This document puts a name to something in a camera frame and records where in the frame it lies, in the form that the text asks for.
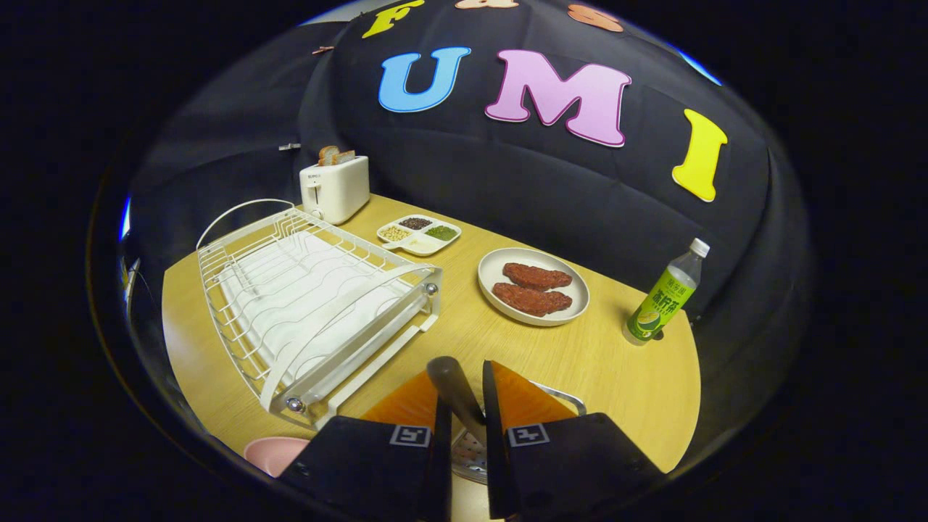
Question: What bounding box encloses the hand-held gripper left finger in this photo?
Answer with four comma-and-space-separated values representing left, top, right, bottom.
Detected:
279, 371, 452, 522

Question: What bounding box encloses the white divided dish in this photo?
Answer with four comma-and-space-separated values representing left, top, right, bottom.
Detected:
376, 215, 463, 257

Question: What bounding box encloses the red meat patty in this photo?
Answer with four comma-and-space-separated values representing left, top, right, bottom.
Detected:
502, 262, 573, 291
492, 282, 573, 317

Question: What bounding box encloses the white toaster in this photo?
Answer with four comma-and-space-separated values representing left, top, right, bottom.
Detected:
299, 155, 370, 225

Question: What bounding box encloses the white round plate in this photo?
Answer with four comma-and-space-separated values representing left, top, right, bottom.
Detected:
477, 247, 591, 327

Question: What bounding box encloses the pink plate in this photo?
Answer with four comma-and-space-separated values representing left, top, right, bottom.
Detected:
244, 436, 311, 478

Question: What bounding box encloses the black backdrop cloth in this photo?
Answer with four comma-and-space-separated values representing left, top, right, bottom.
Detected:
120, 0, 813, 407

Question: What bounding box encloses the green label drink bottle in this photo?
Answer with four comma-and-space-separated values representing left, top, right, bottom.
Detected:
622, 238, 711, 347

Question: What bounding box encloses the white drip tray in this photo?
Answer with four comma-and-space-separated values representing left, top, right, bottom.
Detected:
217, 231, 414, 385

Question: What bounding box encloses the white wire dish rack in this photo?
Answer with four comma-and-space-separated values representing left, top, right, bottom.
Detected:
196, 199, 443, 428

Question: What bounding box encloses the metal wire basket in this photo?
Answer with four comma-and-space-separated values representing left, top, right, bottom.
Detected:
451, 382, 587, 485

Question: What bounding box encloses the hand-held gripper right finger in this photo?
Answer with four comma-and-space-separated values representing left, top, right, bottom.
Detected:
482, 360, 664, 520

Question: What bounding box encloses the metal spoon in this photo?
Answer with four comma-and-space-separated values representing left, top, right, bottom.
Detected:
426, 356, 488, 443

